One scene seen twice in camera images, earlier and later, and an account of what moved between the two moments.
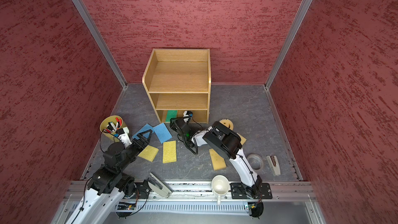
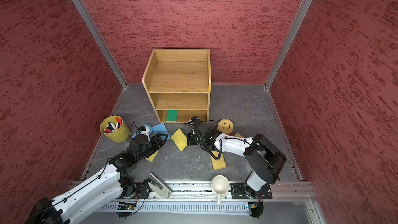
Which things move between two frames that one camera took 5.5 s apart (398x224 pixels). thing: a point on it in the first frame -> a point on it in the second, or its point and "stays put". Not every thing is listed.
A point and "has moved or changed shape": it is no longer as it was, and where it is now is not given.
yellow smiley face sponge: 227,123 stays put
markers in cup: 112,127 stays put
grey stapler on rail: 158,186 stays put
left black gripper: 144,143 -> 161,142
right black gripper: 173,124 -> 190,138
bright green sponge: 171,114 stays put
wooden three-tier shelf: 179,80 stays put
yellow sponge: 169,152 has moved or changed shape
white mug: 220,185 stays put
